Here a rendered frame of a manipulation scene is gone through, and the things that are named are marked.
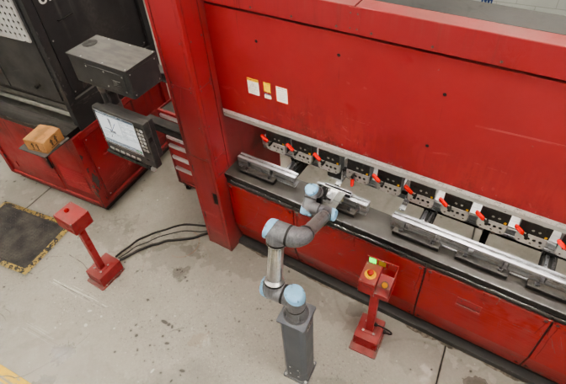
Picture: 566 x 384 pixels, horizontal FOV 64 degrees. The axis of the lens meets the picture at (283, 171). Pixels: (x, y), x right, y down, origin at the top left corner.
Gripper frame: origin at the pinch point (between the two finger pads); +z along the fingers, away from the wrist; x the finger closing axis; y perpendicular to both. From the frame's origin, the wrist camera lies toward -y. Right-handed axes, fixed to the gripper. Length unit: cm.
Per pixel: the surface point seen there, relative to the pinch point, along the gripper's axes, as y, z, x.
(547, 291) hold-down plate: -5, 9, -136
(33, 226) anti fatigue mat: -122, 27, 269
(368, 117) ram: 50, -47, -21
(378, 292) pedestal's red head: -43, 4, -52
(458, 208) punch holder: 21, -15, -79
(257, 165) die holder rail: 5, 12, 62
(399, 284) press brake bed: -37, 39, -58
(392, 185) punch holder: 21.2, -13.8, -40.6
